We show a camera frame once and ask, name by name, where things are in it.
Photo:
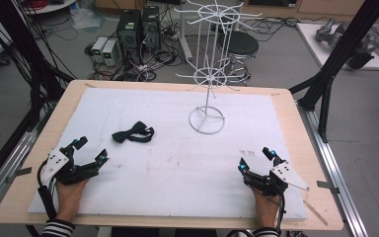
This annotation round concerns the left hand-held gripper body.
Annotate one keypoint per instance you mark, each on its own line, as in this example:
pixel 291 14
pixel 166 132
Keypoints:
pixel 57 163

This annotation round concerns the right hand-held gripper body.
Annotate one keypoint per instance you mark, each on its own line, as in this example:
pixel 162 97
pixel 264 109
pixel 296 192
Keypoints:
pixel 284 174

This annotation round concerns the black bow tie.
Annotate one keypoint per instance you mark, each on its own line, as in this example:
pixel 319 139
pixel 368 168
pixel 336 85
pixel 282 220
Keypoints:
pixel 135 130

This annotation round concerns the person's left hand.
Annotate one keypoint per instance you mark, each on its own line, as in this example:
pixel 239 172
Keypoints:
pixel 68 197

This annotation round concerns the person's right hand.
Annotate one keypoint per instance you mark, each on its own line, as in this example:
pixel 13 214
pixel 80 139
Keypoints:
pixel 267 209

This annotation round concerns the thin wooden stick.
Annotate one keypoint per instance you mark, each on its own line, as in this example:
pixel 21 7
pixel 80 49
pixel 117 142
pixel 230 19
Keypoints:
pixel 316 213

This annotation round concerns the white foam mat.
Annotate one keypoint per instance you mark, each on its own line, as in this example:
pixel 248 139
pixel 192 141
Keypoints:
pixel 177 171

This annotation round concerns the grey bench power supply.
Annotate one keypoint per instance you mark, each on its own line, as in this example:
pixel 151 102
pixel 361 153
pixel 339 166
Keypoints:
pixel 98 47
pixel 109 52

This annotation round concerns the black round stool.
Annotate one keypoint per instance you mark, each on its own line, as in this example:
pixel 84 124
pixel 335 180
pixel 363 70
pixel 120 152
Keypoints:
pixel 238 44

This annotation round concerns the white floor board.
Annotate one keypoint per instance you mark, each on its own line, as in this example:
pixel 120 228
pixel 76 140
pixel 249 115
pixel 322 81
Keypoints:
pixel 312 42

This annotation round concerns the large black computer tower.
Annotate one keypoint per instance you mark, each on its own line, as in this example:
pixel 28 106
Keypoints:
pixel 129 31

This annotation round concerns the clear plastic bag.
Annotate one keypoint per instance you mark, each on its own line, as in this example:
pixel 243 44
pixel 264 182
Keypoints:
pixel 87 18

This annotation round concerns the slim black computer tower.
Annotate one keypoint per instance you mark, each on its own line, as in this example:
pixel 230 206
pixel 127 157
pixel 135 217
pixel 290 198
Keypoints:
pixel 151 28

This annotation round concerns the round white table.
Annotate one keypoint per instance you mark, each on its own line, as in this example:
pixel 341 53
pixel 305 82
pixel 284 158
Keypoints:
pixel 51 6

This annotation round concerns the white table leg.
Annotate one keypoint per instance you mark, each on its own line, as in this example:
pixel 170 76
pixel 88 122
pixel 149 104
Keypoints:
pixel 185 33

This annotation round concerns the aluminium side rail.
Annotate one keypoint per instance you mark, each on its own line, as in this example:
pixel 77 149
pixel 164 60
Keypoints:
pixel 332 171
pixel 6 171

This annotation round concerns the black metal frame post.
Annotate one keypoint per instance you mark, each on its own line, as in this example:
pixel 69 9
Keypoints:
pixel 345 46
pixel 23 49

